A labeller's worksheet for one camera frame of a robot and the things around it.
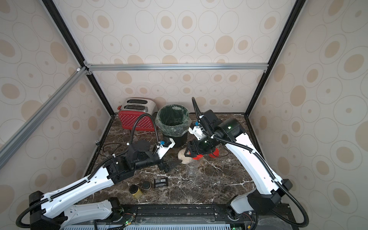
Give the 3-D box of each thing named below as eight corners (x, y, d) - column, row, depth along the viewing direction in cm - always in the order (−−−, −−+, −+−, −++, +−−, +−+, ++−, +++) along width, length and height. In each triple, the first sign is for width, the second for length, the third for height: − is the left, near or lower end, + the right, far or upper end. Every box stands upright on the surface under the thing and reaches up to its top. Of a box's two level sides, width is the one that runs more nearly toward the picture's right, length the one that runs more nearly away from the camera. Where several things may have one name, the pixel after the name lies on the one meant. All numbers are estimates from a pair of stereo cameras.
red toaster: (122, 131, 110) (112, 115, 96) (128, 114, 122) (121, 97, 108) (155, 132, 110) (151, 115, 96) (158, 114, 122) (155, 97, 108)
